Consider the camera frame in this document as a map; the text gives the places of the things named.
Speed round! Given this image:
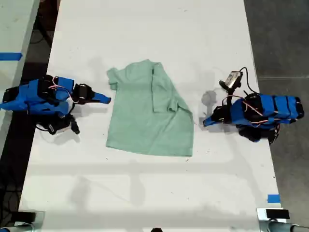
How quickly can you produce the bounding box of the pale green T-shirt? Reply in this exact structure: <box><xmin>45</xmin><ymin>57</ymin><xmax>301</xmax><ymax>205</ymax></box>
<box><xmin>105</xmin><ymin>58</ymin><xmax>195</xmax><ymax>158</ymax></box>

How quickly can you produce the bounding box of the grey labelled camera box on stalk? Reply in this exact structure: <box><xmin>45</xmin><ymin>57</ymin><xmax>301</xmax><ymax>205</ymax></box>
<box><xmin>218</xmin><ymin>71</ymin><xmax>243</xmax><ymax>98</ymax></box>

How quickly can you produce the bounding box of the long blue tape strip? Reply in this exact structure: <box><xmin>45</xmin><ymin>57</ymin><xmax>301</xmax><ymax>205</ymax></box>
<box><xmin>0</xmin><ymin>52</ymin><xmax>24</xmax><ymax>61</ymax></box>

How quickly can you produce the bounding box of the small black box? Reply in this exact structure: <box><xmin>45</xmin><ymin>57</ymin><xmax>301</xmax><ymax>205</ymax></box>
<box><xmin>13</xmin><ymin>211</ymin><xmax>37</xmax><ymax>222</ymax></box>
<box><xmin>265</xmin><ymin>209</ymin><xmax>290</xmax><ymax>220</ymax></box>

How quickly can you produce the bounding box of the metal table clamp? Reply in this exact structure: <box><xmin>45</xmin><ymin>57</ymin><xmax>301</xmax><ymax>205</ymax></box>
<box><xmin>256</xmin><ymin>207</ymin><xmax>309</xmax><ymax>232</ymax></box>
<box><xmin>0</xmin><ymin>210</ymin><xmax>46</xmax><ymax>232</ymax></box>

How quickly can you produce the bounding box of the black floor cable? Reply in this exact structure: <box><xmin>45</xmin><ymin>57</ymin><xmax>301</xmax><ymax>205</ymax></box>
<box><xmin>29</xmin><ymin>23</ymin><xmax>53</xmax><ymax>49</ymax></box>

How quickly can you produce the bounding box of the black camera box on stalk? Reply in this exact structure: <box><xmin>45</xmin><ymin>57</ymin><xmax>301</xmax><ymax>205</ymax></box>
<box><xmin>47</xmin><ymin>114</ymin><xmax>81</xmax><ymax>136</ymax></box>

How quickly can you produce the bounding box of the black camera cable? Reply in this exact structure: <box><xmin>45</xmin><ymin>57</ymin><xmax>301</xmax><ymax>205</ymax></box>
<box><xmin>239</xmin><ymin>67</ymin><xmax>261</xmax><ymax>95</ymax></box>
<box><xmin>35</xmin><ymin>122</ymin><xmax>52</xmax><ymax>132</ymax></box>

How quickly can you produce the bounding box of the white side table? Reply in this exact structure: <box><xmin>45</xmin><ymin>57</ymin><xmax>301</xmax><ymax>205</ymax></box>
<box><xmin>0</xmin><ymin>0</ymin><xmax>41</xmax><ymax>152</ymax></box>

